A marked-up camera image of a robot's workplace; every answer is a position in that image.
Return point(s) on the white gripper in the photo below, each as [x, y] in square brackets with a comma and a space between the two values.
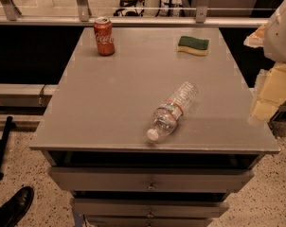
[280, 35]

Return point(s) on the clear plastic water bottle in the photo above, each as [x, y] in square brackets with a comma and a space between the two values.
[182, 102]

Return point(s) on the red coke can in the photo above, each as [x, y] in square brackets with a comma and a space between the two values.
[103, 36]

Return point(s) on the green yellow sponge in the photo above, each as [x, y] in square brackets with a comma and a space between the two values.
[193, 46]

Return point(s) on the black office chair base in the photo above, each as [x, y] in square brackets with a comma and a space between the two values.
[130, 8]

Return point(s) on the grey drawer cabinet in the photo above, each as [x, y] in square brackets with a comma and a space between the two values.
[94, 131]

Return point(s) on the black metal stand leg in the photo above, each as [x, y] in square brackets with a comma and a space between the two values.
[3, 141]

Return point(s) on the black leather shoe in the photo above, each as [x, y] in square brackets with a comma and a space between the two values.
[13, 210]

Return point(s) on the metal railing post right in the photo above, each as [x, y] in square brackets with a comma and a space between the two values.
[201, 10]

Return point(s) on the metal railing post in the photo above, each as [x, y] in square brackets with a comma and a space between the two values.
[201, 10]
[11, 11]
[83, 10]

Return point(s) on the metal railing post middle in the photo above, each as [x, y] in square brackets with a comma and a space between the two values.
[83, 10]

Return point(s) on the metal railing post left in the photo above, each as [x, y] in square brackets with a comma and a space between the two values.
[11, 11]

